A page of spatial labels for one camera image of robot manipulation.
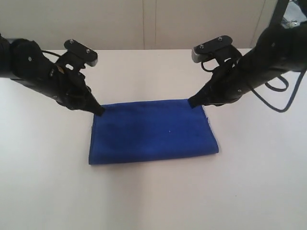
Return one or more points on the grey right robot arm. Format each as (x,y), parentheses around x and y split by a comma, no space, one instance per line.
(278,50)

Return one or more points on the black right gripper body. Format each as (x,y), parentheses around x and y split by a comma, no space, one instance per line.
(277,51)

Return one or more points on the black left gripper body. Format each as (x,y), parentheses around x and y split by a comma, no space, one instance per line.
(32,69)

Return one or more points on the blue towel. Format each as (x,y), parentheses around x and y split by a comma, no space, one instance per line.
(150,131)

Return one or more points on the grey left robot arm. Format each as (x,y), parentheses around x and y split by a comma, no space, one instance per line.
(5,59)

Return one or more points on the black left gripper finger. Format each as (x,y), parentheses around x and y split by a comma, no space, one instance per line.
(93,106)

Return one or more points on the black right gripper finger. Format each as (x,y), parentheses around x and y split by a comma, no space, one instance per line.
(202,97)

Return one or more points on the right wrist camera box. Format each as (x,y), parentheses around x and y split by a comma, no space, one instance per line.
(220,49)

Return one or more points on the black window frame post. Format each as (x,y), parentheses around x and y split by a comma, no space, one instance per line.
(278,12)

